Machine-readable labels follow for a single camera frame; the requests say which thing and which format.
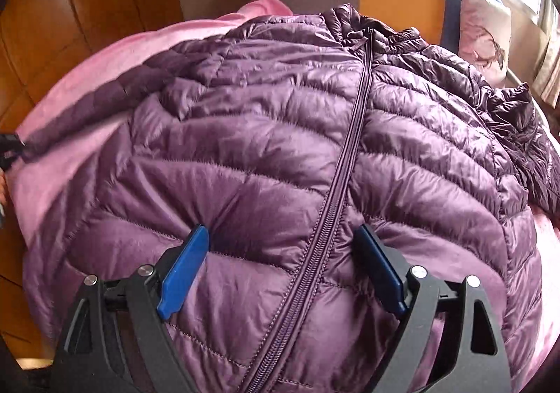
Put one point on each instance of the wooden wardrobe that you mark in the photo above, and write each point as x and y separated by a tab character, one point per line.
41	40

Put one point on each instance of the pink bed duvet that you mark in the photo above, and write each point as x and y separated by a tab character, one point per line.
87	82

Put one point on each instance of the purple puffer jacket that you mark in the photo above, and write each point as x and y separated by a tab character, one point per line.
297	200

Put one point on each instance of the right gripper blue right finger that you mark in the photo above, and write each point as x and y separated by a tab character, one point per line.
386	269

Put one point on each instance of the person's hand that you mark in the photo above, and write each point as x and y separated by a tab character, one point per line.
3	189

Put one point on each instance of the deer print pillow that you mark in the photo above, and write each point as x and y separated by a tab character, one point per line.
485	38

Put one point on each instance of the right pink curtain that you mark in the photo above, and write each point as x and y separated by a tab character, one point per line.
546	83

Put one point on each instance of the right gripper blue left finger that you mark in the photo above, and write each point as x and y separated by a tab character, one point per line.
177	269

